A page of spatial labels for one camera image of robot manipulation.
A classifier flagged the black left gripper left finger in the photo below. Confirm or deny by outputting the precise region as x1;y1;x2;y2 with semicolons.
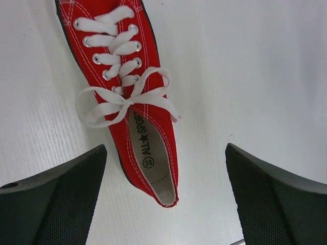
1;145;107;244

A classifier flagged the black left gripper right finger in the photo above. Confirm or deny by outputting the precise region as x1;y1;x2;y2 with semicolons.
225;143;326;244

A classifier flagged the red sneaker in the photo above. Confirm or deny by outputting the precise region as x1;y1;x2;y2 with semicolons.
54;1;179;208

